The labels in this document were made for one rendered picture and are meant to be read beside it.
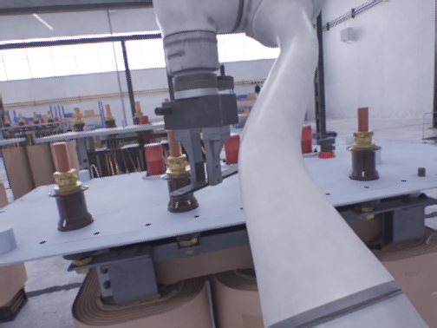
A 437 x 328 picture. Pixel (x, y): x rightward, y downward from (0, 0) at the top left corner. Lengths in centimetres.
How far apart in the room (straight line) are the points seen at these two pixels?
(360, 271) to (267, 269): 6
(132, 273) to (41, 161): 583
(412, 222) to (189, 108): 88
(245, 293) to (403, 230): 56
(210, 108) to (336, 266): 32
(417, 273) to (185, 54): 101
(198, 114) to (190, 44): 11
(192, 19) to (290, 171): 31
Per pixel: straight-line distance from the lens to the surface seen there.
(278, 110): 30
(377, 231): 121
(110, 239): 68
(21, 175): 681
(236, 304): 97
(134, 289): 90
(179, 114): 50
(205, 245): 91
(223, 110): 45
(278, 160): 25
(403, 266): 114
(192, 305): 93
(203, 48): 47
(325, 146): 126
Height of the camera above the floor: 161
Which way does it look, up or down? 11 degrees down
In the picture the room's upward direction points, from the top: 6 degrees counter-clockwise
